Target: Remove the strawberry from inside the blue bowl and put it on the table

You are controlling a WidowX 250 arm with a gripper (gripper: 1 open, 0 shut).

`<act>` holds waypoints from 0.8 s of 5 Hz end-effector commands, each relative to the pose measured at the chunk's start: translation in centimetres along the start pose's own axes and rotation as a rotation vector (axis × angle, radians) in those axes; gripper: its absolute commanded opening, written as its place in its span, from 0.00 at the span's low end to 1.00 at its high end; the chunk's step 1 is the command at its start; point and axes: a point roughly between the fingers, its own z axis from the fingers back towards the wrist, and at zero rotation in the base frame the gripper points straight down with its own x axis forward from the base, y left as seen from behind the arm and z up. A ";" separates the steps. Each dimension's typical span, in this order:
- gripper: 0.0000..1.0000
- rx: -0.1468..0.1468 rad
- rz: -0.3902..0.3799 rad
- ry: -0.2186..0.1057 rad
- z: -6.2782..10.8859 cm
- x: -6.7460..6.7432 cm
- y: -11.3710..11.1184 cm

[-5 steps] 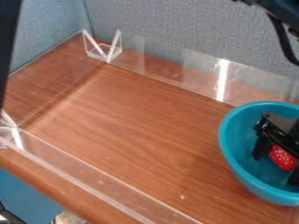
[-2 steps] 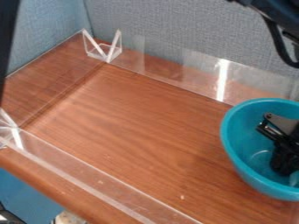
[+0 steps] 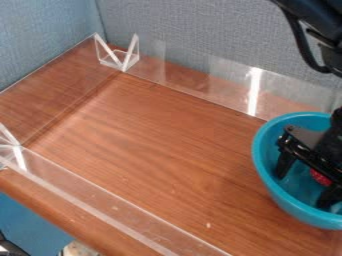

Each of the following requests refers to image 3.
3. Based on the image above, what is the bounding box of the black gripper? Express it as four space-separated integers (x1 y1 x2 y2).
275 125 342 209

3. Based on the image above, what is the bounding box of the red toy strawberry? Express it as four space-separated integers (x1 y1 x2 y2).
310 169 332 187

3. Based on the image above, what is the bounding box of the blue plastic bowl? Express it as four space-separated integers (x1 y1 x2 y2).
251 112 342 231

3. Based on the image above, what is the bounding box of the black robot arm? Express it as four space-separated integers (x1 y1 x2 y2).
271 0 342 209

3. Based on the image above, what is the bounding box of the clear acrylic front barrier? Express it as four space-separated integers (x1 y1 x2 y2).
0 124 231 256

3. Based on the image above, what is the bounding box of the clear acrylic left barrier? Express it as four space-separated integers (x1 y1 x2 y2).
0 33 105 95

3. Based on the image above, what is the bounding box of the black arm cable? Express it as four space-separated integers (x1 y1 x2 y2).
278 3 342 75

